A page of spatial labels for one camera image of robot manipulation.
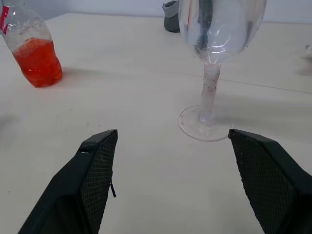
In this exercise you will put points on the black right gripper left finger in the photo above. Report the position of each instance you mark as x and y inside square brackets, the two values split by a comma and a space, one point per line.
[73, 185]

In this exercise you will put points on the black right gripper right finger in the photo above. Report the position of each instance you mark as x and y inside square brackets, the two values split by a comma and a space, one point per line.
[273, 185]

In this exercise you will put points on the small red liquid bottle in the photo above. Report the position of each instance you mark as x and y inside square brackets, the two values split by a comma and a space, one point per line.
[36, 63]

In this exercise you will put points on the clear wine glass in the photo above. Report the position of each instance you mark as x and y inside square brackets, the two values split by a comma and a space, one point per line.
[209, 92]

